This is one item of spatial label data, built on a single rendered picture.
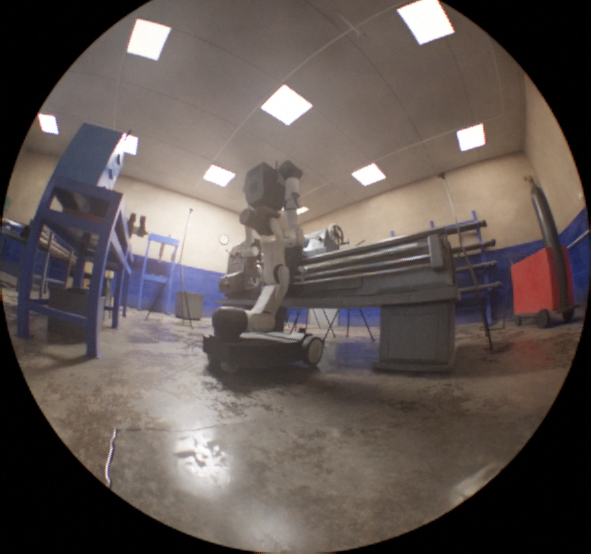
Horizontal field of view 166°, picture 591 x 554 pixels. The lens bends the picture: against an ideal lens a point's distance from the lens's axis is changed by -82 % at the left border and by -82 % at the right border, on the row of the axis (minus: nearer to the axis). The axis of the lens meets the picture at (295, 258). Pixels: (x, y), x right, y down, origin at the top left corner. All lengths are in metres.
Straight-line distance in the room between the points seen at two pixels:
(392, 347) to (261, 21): 3.53
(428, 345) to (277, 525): 1.10
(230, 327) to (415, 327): 1.03
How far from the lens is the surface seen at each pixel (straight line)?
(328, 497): 0.46
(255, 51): 3.24
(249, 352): 1.08
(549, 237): 2.67
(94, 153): 1.43
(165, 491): 0.47
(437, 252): 1.19
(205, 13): 3.28
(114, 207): 1.23
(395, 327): 1.29
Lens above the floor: 0.36
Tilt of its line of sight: 15 degrees up
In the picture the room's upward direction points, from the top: 2 degrees clockwise
